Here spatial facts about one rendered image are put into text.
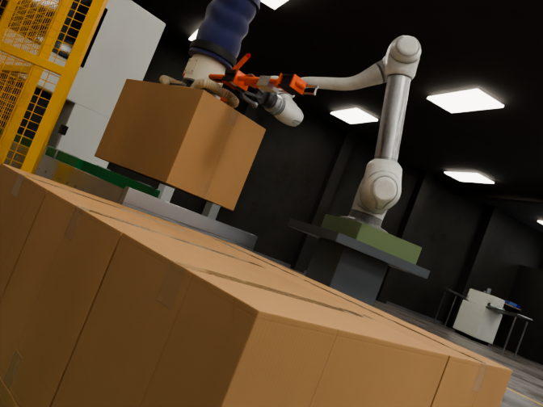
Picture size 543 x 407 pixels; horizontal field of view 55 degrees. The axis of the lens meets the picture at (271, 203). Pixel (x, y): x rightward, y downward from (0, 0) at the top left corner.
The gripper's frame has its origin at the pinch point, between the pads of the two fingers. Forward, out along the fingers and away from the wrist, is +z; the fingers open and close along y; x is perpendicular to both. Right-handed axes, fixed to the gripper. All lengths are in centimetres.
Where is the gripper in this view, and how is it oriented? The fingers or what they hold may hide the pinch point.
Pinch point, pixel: (238, 80)
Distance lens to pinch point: 228.9
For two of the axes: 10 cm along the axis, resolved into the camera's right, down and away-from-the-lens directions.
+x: -6.6, -2.2, 7.2
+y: -3.7, 9.3, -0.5
